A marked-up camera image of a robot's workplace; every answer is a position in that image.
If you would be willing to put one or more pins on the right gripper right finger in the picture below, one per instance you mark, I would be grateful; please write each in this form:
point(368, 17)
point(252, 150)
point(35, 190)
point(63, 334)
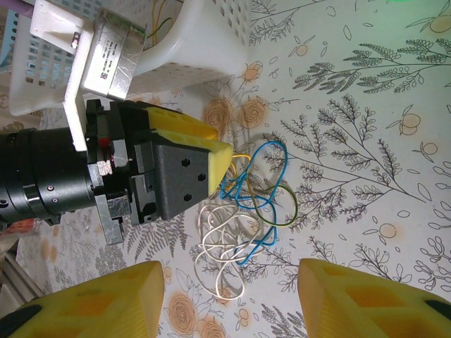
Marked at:
point(370, 306)

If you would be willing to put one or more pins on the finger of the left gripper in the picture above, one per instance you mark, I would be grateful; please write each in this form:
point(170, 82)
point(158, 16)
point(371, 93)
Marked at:
point(183, 176)
point(176, 121)

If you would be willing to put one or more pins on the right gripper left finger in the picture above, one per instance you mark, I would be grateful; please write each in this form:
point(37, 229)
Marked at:
point(88, 310)

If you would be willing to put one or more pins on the white plastic basket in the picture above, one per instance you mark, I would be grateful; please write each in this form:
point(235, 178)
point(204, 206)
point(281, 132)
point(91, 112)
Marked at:
point(197, 53)

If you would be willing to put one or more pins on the small rubber bands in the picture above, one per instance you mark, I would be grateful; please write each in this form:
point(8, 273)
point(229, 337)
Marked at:
point(229, 299)

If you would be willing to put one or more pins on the light blue plastic basket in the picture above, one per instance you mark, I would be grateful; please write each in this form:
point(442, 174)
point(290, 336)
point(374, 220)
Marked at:
point(12, 26)

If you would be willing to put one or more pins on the floral patterned table mat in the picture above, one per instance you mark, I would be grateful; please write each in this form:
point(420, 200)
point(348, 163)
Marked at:
point(352, 141)

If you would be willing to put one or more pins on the aluminium table side rail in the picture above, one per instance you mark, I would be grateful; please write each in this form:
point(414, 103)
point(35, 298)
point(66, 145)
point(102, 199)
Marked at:
point(17, 285)

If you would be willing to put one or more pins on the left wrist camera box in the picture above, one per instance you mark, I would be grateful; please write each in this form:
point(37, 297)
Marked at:
point(109, 60)

